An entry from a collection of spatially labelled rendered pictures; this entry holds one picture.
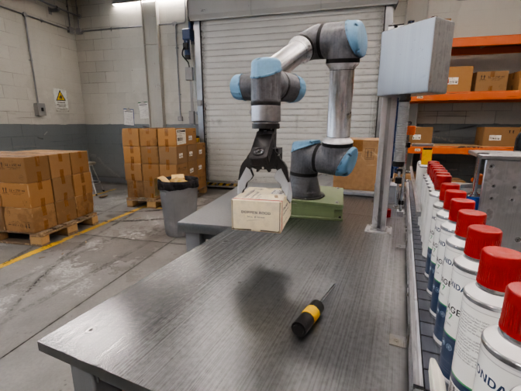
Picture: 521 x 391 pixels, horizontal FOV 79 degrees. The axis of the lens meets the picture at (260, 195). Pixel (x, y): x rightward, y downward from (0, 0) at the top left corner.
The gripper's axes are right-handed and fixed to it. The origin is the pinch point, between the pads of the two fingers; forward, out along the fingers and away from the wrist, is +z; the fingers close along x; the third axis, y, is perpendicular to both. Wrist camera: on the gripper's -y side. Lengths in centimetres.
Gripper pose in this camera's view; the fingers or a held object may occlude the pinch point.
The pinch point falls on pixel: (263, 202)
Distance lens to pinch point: 82.6
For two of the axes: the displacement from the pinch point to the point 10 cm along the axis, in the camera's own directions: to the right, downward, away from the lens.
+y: 2.5, -2.0, 9.5
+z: 0.0, 9.8, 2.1
